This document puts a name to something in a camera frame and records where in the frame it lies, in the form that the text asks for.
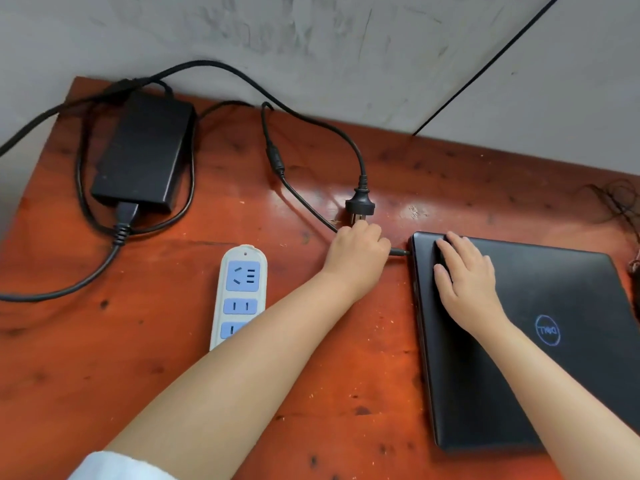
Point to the person's right thumb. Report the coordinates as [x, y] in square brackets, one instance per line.
[442, 279]

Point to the person's right middle finger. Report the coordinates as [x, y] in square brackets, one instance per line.
[462, 242]

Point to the black laptop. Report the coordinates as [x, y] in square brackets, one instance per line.
[550, 394]

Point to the person's right hand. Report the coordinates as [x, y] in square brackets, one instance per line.
[470, 289]

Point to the black power adapter brick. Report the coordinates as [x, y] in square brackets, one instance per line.
[145, 149]

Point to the white power strip blue sockets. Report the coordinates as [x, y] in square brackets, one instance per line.
[241, 280]

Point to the person's left hand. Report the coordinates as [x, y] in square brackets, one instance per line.
[355, 259]

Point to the person's left forearm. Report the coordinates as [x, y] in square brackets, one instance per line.
[240, 374]

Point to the white sleeve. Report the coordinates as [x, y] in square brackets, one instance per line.
[120, 467]

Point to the person's right forearm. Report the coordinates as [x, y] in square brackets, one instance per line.
[560, 394]

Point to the person's left fingers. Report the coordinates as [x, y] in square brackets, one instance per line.
[372, 237]

